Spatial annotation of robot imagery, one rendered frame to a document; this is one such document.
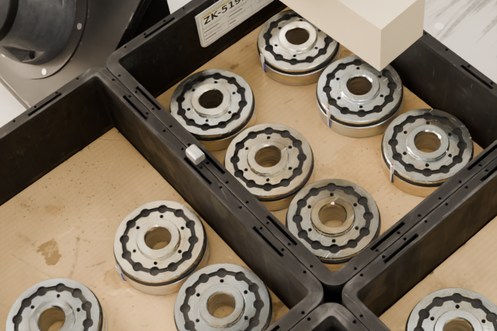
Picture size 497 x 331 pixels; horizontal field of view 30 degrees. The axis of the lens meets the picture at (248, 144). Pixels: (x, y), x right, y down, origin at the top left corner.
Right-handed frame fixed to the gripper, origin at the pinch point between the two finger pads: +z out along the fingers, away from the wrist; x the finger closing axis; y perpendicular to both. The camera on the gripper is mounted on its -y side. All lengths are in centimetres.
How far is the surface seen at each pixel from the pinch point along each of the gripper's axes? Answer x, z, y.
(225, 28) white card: -0.3, 22.2, -16.2
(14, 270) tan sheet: -38.9, 26.0, -10.0
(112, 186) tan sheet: -24.1, 26.0, -10.6
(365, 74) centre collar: 6.3, 22.2, 1.7
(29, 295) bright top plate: -39.6, 22.8, -4.2
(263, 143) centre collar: -9.1, 22.2, 0.1
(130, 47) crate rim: -13.0, 16.0, -17.7
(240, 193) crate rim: -17.5, 15.9, 6.4
